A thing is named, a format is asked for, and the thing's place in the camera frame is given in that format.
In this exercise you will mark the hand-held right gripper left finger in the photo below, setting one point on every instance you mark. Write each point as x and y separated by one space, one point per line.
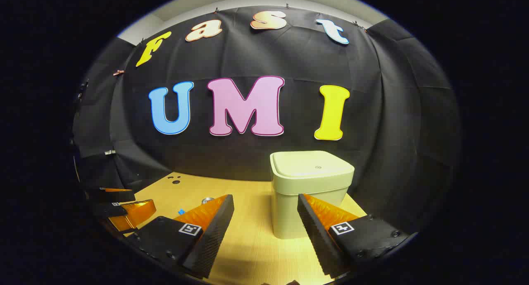
215 235

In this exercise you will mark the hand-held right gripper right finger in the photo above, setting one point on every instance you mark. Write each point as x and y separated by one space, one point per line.
316 235

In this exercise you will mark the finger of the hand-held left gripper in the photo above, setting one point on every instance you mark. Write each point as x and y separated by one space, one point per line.
109 195
132 212

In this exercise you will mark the orange pop can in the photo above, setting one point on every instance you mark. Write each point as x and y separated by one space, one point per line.
207 200

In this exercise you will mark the pale green desktop garbage bin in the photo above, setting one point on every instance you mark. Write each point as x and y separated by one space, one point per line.
308 173

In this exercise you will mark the wooden desktop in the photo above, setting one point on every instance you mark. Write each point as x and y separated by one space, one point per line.
256 235

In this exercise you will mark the black backdrop cloth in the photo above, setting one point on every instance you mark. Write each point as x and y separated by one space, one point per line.
297 57

